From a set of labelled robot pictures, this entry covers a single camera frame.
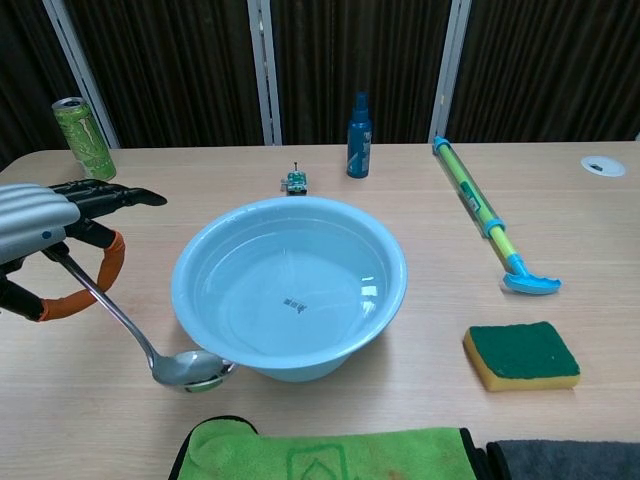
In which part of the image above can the green microfibre cloth black trim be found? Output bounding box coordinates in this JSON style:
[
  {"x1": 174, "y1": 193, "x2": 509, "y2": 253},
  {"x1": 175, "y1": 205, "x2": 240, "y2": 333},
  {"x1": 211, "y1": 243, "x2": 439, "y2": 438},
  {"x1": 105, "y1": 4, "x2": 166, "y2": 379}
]
[{"x1": 167, "y1": 414, "x2": 494, "y2": 480}]

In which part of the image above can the green and blue water pump toy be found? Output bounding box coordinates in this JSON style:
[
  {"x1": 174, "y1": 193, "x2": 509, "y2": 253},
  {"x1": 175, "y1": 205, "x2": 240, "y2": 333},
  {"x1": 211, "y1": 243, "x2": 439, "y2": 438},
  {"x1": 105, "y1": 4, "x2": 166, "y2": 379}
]
[{"x1": 432, "y1": 135, "x2": 564, "y2": 297}]

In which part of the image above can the green energy drink can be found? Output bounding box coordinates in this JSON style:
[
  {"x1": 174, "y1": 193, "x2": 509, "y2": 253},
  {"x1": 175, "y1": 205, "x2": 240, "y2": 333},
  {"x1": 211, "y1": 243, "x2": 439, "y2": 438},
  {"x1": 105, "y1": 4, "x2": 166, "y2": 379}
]
[{"x1": 51, "y1": 96, "x2": 118, "y2": 182}]

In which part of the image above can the small green toy tank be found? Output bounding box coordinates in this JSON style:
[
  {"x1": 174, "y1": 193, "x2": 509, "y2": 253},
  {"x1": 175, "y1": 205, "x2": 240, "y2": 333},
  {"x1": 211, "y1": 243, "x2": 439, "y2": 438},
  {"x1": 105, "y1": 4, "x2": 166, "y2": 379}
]
[{"x1": 280, "y1": 160, "x2": 309, "y2": 196}]

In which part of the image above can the metal ladle with black handle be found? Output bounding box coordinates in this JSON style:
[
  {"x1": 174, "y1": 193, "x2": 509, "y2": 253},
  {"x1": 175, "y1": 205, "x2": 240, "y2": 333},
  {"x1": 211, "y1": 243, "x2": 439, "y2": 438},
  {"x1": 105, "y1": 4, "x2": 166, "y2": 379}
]
[{"x1": 42, "y1": 242, "x2": 238, "y2": 394}]

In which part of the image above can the yellow sponge with green scourer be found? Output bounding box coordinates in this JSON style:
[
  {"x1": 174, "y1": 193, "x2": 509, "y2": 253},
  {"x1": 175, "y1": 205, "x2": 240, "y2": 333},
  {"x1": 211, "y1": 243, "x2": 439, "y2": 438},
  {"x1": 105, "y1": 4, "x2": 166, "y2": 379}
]
[{"x1": 462, "y1": 320, "x2": 582, "y2": 393}]

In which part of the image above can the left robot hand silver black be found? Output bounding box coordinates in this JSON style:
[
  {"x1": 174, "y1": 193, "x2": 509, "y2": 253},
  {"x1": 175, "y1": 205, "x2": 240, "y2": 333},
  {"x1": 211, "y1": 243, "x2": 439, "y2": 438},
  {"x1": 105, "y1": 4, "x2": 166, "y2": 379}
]
[{"x1": 0, "y1": 178, "x2": 169, "y2": 324}]

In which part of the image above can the dark grey cloth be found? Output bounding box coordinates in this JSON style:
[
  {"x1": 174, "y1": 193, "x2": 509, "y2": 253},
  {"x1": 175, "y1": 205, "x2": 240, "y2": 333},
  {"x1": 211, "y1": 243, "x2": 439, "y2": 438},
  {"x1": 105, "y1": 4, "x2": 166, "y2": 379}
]
[{"x1": 485, "y1": 438, "x2": 640, "y2": 480}]

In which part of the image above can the grey metal partition post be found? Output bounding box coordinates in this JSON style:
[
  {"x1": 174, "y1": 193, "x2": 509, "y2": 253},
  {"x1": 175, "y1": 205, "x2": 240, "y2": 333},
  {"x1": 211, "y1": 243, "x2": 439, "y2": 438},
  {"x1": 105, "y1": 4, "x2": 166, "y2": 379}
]
[
  {"x1": 427, "y1": 0, "x2": 473, "y2": 145},
  {"x1": 41, "y1": 0, "x2": 122, "y2": 150},
  {"x1": 247, "y1": 0, "x2": 284, "y2": 147}
]

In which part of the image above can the light blue plastic basin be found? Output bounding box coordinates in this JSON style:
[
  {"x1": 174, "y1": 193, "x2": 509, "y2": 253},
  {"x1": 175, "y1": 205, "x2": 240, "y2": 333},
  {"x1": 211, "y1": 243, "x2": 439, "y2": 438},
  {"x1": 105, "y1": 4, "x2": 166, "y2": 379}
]
[{"x1": 170, "y1": 195, "x2": 409, "y2": 384}]

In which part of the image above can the dark blue spray bottle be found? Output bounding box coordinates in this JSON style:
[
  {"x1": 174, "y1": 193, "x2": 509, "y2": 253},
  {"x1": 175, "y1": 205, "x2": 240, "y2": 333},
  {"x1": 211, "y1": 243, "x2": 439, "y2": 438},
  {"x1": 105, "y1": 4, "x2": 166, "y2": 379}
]
[{"x1": 346, "y1": 90, "x2": 373, "y2": 180}]

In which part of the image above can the grey table cable grommet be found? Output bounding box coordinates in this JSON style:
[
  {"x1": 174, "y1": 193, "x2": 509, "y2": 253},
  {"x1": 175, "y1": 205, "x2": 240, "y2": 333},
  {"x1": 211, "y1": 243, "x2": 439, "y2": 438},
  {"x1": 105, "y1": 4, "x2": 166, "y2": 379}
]
[{"x1": 580, "y1": 155, "x2": 627, "y2": 178}]

